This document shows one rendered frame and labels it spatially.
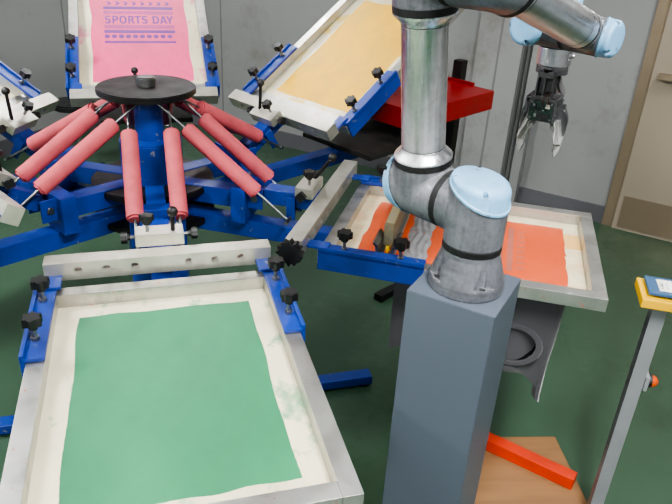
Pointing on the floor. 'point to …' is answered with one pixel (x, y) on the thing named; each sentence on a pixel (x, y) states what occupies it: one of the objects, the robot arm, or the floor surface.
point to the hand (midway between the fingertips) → (538, 148)
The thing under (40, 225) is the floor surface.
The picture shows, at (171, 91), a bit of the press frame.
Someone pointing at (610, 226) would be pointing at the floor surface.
